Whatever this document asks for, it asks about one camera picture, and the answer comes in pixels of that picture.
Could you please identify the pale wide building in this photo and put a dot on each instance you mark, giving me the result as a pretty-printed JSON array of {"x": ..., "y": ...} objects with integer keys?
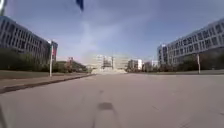
[{"x": 116, "y": 62}]

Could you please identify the pale stone staircase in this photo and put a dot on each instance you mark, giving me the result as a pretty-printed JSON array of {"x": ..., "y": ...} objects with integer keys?
[{"x": 108, "y": 71}]

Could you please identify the group of white buildings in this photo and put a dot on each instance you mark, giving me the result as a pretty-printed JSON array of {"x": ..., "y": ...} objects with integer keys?
[{"x": 136, "y": 64}]

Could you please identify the grey paved plaza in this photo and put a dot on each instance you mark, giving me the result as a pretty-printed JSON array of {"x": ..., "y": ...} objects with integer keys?
[{"x": 140, "y": 100}]

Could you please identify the white lamp pole with flag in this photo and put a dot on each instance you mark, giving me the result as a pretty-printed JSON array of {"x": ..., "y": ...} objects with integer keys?
[{"x": 51, "y": 63}]

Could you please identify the blue flag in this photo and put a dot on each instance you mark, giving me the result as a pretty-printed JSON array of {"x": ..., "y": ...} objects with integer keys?
[{"x": 80, "y": 3}]

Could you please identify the row of trees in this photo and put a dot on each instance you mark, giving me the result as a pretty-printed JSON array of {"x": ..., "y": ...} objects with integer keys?
[
  {"x": 186, "y": 64},
  {"x": 20, "y": 61}
]

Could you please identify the red brick path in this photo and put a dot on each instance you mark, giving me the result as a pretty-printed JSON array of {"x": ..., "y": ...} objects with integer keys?
[{"x": 33, "y": 81}]

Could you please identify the grey stone kerb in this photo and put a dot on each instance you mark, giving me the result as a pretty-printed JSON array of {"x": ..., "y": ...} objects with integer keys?
[{"x": 33, "y": 85}]

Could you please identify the long grey office building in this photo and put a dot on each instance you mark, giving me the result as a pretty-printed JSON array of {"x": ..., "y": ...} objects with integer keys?
[{"x": 196, "y": 43}]

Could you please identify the grass strip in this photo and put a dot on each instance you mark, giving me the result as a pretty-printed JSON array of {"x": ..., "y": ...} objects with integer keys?
[
  {"x": 200, "y": 71},
  {"x": 20, "y": 74}
]

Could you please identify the long grey glass-fronted building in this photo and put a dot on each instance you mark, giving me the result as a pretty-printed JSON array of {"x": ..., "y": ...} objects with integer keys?
[{"x": 20, "y": 38}]

